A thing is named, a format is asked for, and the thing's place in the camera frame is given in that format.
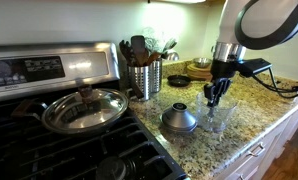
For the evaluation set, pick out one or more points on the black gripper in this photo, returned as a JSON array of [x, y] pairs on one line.
[[221, 72]]

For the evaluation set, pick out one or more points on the grey food processor blade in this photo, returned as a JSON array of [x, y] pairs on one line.
[[211, 112]]

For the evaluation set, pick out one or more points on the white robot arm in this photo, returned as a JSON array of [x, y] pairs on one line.
[[248, 24]]

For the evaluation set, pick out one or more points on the clear plastic processor bowl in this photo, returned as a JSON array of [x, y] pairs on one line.
[[223, 113]]

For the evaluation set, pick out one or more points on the stacked wooden boards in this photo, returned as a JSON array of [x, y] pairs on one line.
[[196, 73]]

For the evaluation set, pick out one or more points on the small steel bowl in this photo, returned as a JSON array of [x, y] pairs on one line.
[[202, 62]]

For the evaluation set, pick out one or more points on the small black cast-iron skillet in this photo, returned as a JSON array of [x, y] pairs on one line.
[[178, 81]]

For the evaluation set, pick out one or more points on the right steel utensil holder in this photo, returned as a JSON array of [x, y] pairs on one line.
[[156, 73]]

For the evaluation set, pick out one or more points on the steel utensil holder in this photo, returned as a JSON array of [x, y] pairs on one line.
[[138, 78], [156, 73]]

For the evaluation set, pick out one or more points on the left steel utensil holder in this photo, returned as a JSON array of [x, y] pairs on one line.
[[138, 78]]

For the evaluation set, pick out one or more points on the under-cabinet light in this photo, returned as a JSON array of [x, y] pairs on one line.
[[185, 1]]

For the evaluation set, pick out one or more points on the steel pan with lid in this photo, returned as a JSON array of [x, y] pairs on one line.
[[87, 111]]

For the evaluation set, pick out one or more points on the stainless steel gas stove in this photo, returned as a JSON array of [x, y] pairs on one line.
[[29, 151]]

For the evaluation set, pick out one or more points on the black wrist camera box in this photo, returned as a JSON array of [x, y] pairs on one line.
[[249, 68]]

